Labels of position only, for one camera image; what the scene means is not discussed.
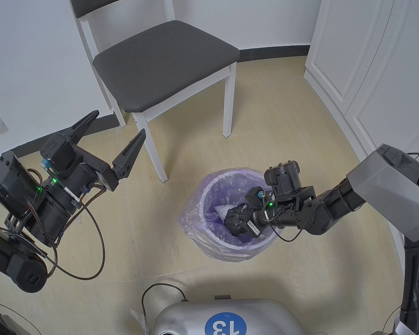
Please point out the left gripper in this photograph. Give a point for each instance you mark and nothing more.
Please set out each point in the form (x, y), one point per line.
(52, 218)

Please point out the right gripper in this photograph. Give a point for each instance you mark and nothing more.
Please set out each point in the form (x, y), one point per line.
(279, 216)

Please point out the black plastic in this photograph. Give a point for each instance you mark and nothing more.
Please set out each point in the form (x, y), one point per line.
(235, 220)

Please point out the purple plastic bag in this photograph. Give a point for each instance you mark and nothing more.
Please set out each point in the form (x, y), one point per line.
(195, 229)

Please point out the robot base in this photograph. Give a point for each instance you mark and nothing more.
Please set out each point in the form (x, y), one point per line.
(195, 316)

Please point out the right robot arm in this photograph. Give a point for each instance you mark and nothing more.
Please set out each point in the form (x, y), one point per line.
(387, 183)

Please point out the white trash bin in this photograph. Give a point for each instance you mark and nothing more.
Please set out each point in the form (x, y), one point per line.
(203, 204)

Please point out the crumpled white paper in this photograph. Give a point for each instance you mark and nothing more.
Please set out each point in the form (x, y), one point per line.
(222, 210)

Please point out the white chair with grey seat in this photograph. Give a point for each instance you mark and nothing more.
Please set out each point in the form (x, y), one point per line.
(160, 58)

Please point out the white wardrobe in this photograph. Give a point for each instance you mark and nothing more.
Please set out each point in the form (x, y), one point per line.
(370, 47)

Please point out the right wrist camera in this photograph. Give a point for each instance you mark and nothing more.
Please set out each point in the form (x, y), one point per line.
(255, 194)

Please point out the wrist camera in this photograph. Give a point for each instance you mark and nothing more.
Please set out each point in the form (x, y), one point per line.
(255, 194)
(61, 152)

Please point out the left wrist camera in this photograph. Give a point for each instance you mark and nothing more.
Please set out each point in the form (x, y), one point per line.
(61, 152)

